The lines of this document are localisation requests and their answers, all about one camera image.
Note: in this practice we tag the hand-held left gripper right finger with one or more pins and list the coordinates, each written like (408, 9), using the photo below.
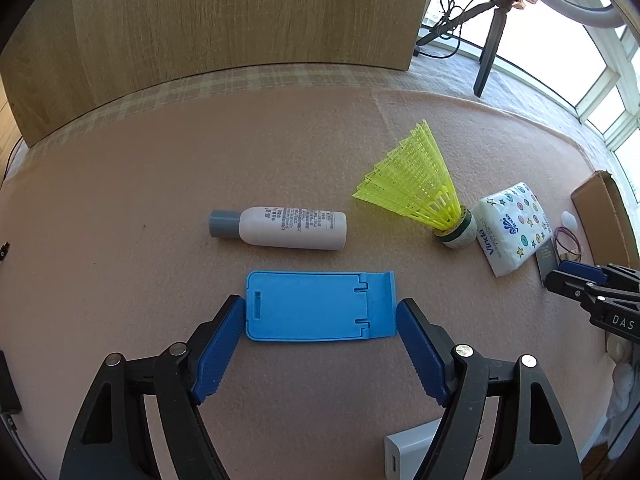
(422, 355)

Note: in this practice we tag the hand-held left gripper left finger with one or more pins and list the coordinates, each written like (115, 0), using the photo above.
(220, 350)

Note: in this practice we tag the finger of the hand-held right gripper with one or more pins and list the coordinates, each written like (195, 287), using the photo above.
(565, 282)
(582, 270)

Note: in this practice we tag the dark grey card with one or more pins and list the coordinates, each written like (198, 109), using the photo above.
(546, 262)

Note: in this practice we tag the cardboard box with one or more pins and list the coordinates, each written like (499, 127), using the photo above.
(600, 210)

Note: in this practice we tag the blue phone stand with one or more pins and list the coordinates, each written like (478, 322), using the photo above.
(310, 310)

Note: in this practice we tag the white wall charger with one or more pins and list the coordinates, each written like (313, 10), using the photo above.
(405, 452)

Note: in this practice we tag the white lotion bottle grey cap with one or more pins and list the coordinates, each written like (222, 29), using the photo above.
(290, 227)

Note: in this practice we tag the person's right hand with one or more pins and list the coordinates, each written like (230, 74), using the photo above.
(622, 385)

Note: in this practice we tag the small white cap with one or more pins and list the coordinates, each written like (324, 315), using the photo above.
(568, 220)

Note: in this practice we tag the printed tissue packet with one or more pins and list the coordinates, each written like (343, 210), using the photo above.
(515, 230)

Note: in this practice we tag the yellow plastic shuttlecock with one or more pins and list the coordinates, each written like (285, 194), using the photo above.
(415, 185)

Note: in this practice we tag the pink blanket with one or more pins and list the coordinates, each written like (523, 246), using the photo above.
(150, 185)

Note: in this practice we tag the black power adapter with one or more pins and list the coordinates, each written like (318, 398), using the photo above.
(7, 385)

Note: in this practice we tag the black tripod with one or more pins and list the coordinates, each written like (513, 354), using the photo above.
(492, 45)

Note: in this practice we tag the plaid cloth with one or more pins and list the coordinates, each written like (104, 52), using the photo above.
(250, 80)

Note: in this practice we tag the wooden plank panel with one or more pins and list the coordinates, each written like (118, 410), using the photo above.
(7, 135)

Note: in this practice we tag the large light wooden board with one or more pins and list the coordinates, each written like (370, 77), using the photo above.
(225, 20)

